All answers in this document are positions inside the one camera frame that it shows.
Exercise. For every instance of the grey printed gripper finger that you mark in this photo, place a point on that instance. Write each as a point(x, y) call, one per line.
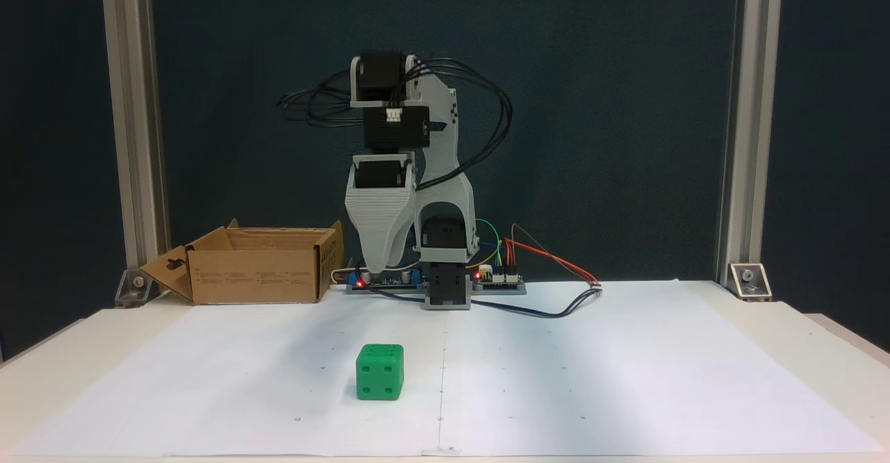
point(379, 226)

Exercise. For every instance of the green dice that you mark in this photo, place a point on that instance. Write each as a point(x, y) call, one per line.
point(379, 374)

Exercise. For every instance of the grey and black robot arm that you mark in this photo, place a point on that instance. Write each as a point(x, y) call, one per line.
point(445, 150)

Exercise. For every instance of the blue circuit board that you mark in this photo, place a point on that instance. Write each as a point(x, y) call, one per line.
point(393, 279)

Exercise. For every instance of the brown cardboard box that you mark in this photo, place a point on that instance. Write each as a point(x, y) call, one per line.
point(254, 279)

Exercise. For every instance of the white paper sheet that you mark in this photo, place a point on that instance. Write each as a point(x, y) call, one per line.
point(626, 379)

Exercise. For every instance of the grey base plate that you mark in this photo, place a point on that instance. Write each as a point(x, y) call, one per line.
point(504, 290)

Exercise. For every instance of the grey metal corner bracket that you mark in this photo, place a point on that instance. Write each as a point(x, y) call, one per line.
point(749, 282)
point(138, 286)

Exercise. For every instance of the aluminium frame post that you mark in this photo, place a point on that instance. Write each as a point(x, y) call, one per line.
point(132, 101)
point(751, 101)

